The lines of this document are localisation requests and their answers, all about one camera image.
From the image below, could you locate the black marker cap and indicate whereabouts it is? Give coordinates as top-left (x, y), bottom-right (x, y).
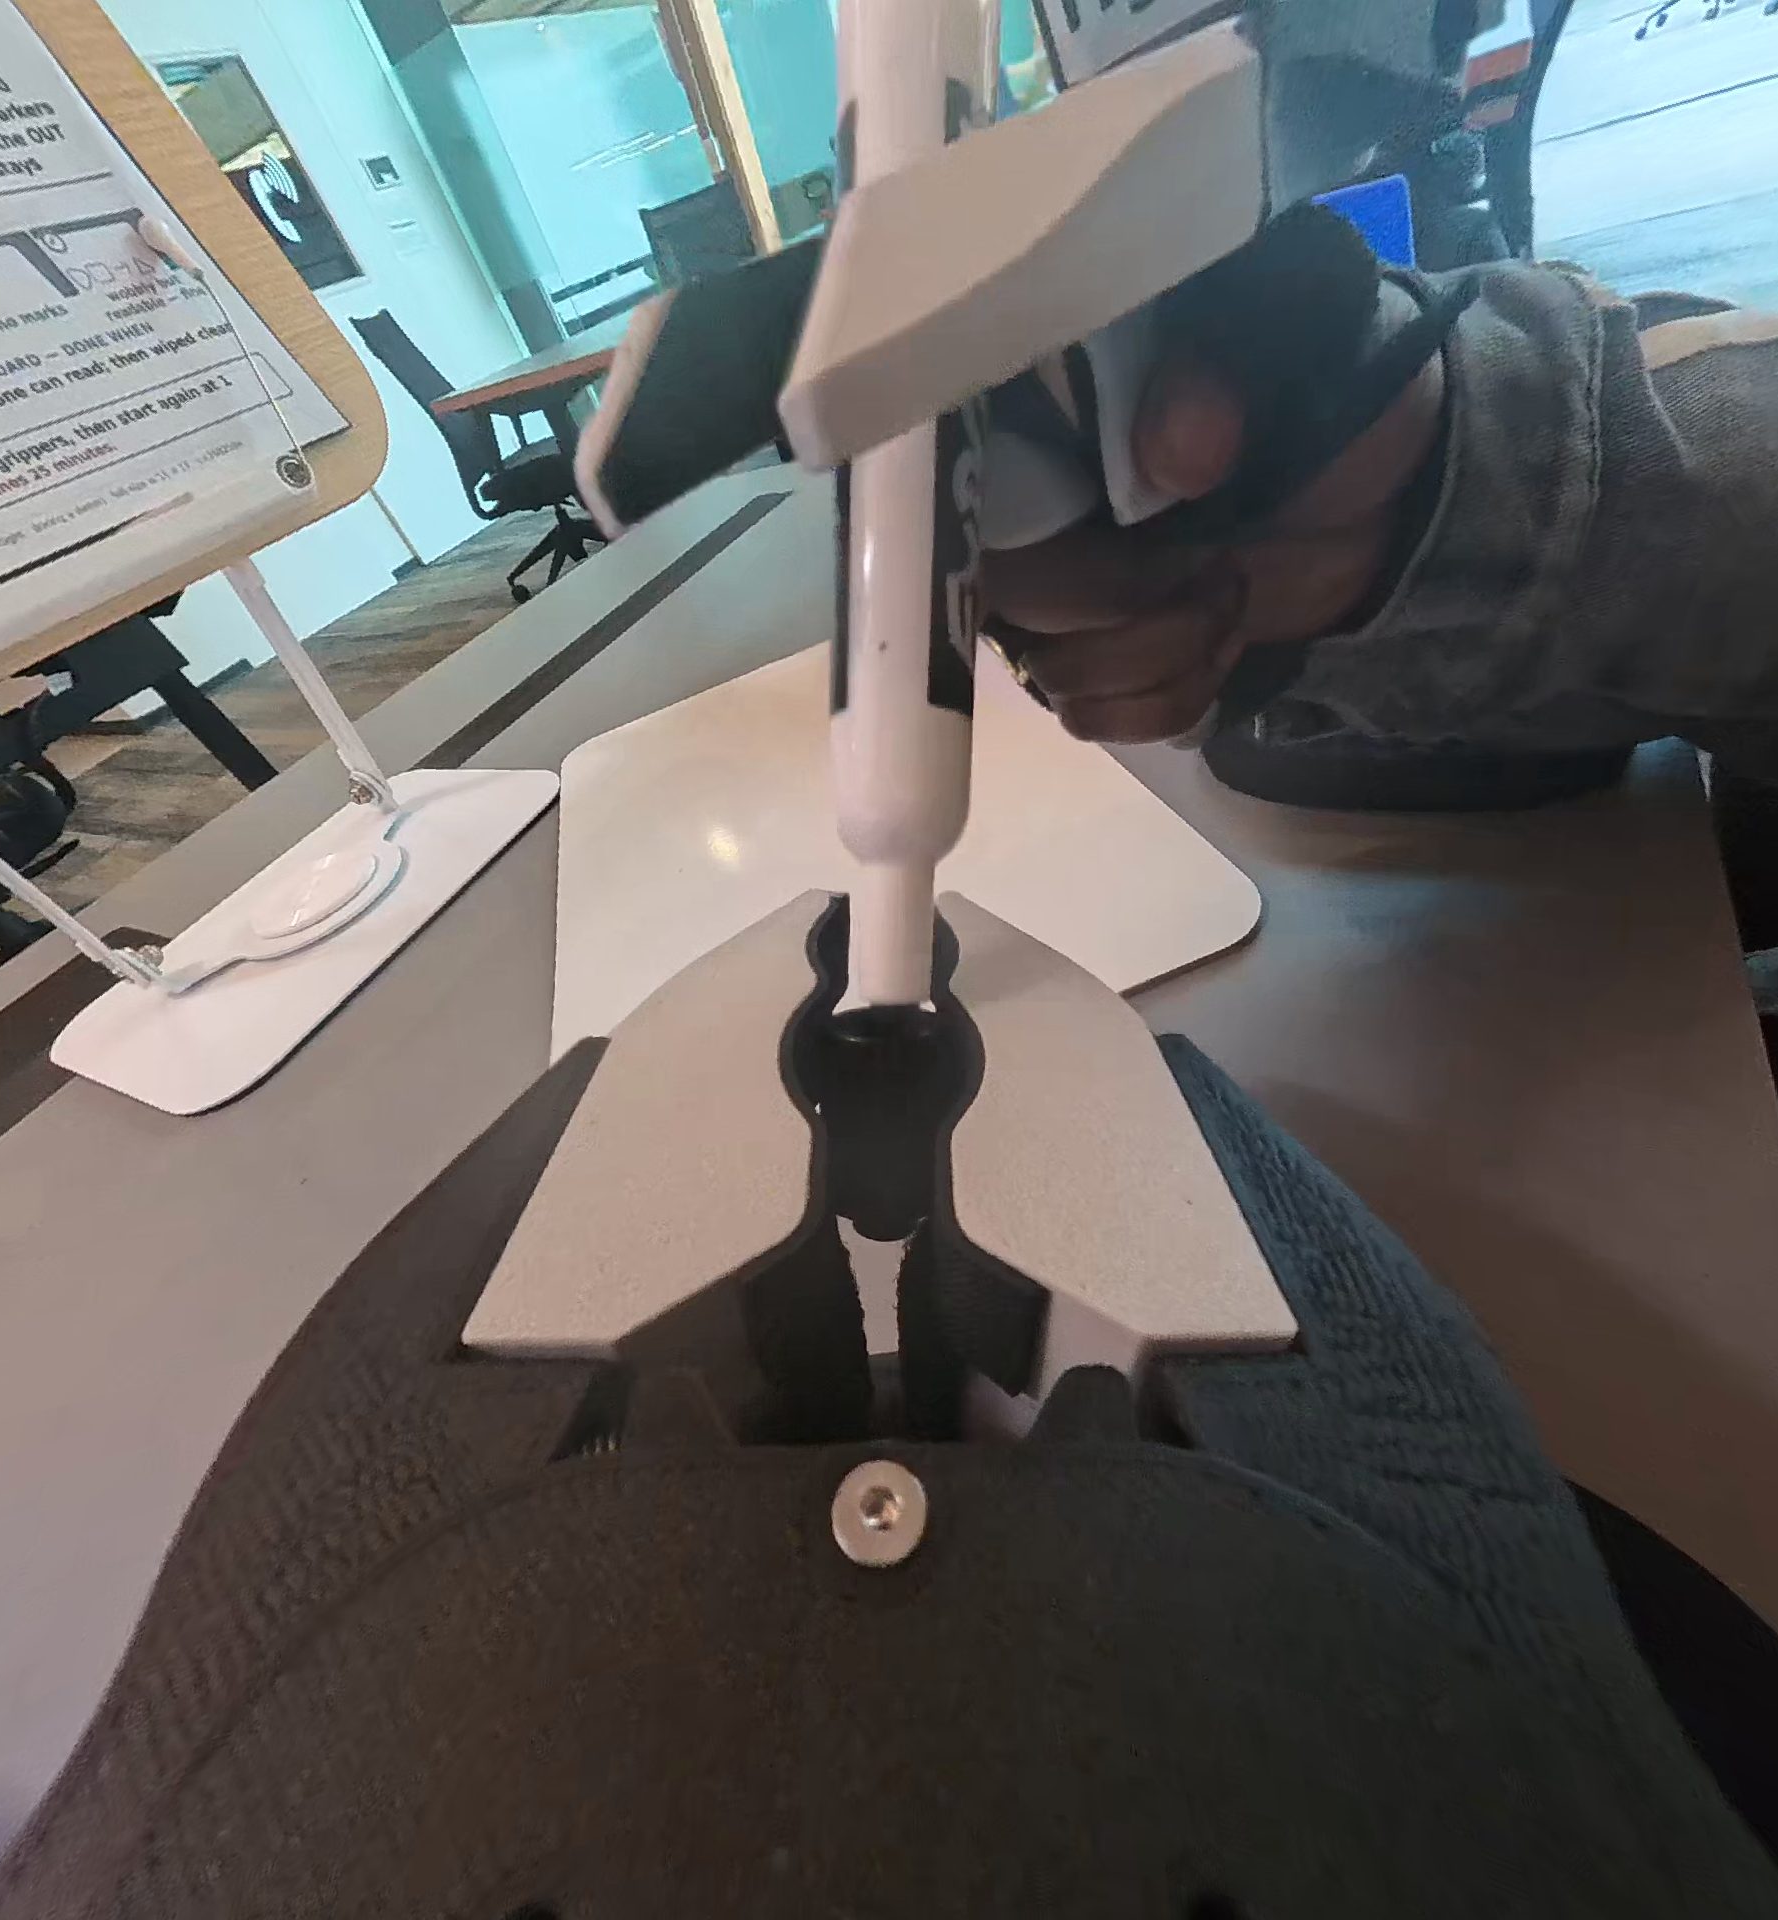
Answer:
top-left (824, 1008), bottom-right (968, 1239)

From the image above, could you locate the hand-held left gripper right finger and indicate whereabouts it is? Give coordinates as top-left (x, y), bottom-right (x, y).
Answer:
top-left (924, 889), bottom-right (1299, 1404)

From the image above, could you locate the wood-edged office desk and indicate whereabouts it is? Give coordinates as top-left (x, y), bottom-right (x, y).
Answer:
top-left (430, 321), bottom-right (650, 424)

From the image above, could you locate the black honeycomb armrest pad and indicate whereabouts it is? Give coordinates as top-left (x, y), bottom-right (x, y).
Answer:
top-left (1205, 704), bottom-right (1642, 815)

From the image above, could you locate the person's right forearm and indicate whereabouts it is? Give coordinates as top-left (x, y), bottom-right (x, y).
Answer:
top-left (1205, 262), bottom-right (1778, 798)

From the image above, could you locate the person's right hand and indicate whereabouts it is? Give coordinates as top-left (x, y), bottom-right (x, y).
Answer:
top-left (980, 352), bottom-right (1446, 749)

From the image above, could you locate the black phone icon sign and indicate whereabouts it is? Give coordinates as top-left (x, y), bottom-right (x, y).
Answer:
top-left (227, 57), bottom-right (364, 291)

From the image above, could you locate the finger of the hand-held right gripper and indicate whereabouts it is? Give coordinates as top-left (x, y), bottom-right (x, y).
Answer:
top-left (574, 237), bottom-right (839, 545)
top-left (776, 28), bottom-right (1270, 470)

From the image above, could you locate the printed instruction sheet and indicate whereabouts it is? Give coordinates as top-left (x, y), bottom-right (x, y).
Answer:
top-left (0, 0), bottom-right (346, 609)

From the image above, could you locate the white plastic wheel part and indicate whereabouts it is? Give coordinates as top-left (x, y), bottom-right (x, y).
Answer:
top-left (824, 0), bottom-right (983, 1010)

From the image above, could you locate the black office chair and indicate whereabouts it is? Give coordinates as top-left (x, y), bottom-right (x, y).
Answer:
top-left (350, 307), bottom-right (609, 602)

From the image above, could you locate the small white whiteboard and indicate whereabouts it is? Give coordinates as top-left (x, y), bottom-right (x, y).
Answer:
top-left (550, 645), bottom-right (1266, 1081)

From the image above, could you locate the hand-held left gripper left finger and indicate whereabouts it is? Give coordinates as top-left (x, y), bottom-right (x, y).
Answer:
top-left (461, 889), bottom-right (848, 1367)

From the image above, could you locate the blue plastic bin white tag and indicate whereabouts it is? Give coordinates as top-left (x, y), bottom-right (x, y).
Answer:
top-left (1308, 173), bottom-right (1415, 273)

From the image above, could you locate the wooden sign stand white base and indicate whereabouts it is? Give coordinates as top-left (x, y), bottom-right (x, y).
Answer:
top-left (0, 0), bottom-right (559, 1119)

